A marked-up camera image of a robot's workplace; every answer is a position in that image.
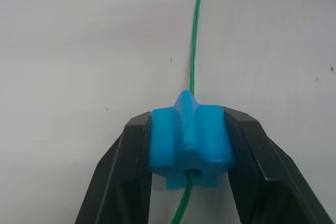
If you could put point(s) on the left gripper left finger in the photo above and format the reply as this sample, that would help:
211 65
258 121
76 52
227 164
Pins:
118 171

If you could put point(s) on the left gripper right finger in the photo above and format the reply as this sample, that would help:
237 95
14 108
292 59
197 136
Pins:
262 176

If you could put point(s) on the blue star-shaped block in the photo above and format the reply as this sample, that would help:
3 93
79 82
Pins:
168 142

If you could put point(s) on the green lace with grey tip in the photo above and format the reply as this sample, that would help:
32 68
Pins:
195 37

